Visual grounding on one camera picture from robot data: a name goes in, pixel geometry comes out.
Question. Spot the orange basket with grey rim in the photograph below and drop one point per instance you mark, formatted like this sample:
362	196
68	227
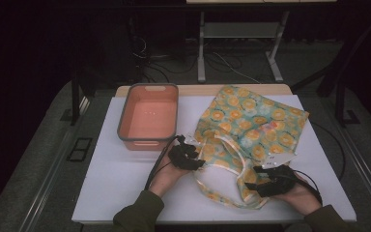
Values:
148	116

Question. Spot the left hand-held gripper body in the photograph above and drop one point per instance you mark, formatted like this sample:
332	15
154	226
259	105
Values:
182	156

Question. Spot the person's left hand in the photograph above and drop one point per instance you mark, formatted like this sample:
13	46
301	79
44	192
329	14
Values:
165	179

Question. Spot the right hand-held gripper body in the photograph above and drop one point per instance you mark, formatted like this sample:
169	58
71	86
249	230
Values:
278	180

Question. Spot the orange print fabric bag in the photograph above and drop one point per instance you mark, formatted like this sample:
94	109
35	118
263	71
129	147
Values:
254	125

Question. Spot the white table mat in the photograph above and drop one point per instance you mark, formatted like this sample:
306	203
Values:
116	180

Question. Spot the black floor socket frame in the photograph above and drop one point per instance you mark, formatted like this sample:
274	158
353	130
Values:
79	149

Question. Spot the metal floor rail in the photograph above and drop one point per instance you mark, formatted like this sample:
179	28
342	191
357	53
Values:
54	167
367	167

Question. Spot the black metal stand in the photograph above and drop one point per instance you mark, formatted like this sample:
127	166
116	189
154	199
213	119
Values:
75	96
341	96

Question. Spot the grey metal desk frame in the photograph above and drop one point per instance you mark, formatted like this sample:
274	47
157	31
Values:
238	29

